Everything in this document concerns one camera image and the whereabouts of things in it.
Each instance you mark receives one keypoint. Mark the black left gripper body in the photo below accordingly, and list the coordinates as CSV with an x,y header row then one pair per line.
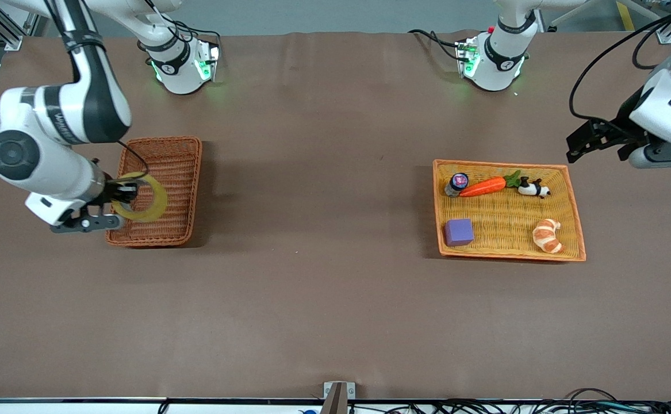
x,y
620,127

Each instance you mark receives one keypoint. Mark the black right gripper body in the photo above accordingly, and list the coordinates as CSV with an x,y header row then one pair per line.
x,y
114,191

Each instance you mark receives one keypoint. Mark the clear yellowish tape roll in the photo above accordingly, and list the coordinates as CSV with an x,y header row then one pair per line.
x,y
157,207

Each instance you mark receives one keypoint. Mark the right arm base connector plate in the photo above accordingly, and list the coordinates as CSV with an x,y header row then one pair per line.
x,y
209,60

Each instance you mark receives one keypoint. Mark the left arm base connector plate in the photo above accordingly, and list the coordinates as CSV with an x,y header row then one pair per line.
x,y
466,57

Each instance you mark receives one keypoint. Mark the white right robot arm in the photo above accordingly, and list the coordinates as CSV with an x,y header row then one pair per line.
x,y
53,123

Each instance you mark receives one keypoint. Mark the brown wicker basket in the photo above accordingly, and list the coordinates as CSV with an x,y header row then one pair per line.
x,y
180,161

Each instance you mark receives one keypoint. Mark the orange wicker basket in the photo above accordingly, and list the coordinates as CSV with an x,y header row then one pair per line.
x,y
507,245

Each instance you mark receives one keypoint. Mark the black white panda toy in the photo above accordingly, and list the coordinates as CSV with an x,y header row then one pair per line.
x,y
533,188

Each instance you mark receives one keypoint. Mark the toy croissant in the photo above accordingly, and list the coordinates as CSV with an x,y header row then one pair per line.
x,y
547,236

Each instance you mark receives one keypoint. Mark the orange toy carrot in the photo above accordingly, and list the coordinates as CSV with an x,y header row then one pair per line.
x,y
484,187

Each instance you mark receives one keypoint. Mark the grey metal strut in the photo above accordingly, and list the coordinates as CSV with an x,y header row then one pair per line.
x,y
568,14

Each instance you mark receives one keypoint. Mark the small jar blue lid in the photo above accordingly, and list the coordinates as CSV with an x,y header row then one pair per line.
x,y
457,183

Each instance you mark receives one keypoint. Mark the purple cube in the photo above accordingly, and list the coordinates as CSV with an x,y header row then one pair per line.
x,y
459,233

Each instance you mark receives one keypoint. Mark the upright aluminium profile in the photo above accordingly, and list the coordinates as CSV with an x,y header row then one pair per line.
x,y
35,24

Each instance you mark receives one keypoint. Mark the brown table cover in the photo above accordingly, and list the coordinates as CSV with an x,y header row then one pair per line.
x,y
324,172

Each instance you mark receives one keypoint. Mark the table edge trim strip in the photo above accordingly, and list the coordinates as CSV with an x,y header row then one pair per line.
x,y
82,399

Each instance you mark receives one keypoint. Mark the aluminium profile corner bracket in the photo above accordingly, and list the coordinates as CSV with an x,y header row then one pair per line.
x,y
664,38

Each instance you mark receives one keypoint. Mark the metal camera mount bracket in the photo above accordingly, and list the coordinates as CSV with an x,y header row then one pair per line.
x,y
338,397

